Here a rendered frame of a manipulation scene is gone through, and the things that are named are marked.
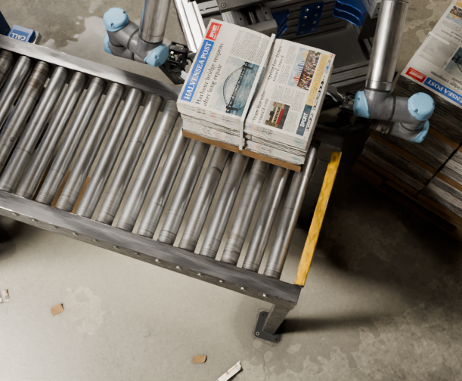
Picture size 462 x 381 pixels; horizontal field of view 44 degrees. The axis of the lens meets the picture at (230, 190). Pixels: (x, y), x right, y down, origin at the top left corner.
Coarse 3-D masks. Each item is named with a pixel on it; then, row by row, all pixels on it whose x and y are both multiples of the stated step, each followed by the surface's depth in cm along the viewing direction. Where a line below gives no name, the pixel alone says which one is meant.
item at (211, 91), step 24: (216, 24) 163; (216, 48) 160; (240, 48) 161; (192, 72) 158; (216, 72) 158; (240, 72) 158; (192, 96) 156; (216, 96) 156; (192, 120) 164; (216, 120) 158
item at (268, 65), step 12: (264, 36) 163; (264, 48) 161; (276, 48) 161; (252, 72) 159; (264, 72) 158; (252, 84) 157; (264, 84) 157; (240, 96) 156; (240, 108) 154; (252, 108) 154; (252, 120) 153
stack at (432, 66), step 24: (456, 0) 192; (456, 24) 188; (432, 48) 185; (456, 48) 185; (408, 72) 182; (432, 72) 182; (456, 72) 182; (408, 96) 189; (432, 96) 182; (456, 96) 179; (432, 120) 192; (456, 120) 184; (408, 144) 213; (432, 144) 204; (360, 168) 251; (384, 168) 239; (408, 168) 228; (456, 168) 205; (384, 192) 255; (408, 192) 244; (432, 192) 230; (456, 192) 219; (432, 216) 250
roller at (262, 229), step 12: (276, 168) 174; (276, 180) 172; (276, 192) 171; (264, 204) 170; (276, 204) 170; (264, 216) 168; (264, 228) 167; (252, 240) 166; (264, 240) 166; (252, 252) 164; (252, 264) 163
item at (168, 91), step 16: (0, 48) 188; (16, 48) 188; (32, 48) 188; (48, 48) 188; (64, 64) 186; (80, 64) 186; (96, 64) 186; (112, 80) 184; (128, 80) 184; (144, 80) 184; (144, 96) 186; (160, 96) 183; (176, 96) 182; (320, 128) 178; (320, 144) 178; (336, 144) 176
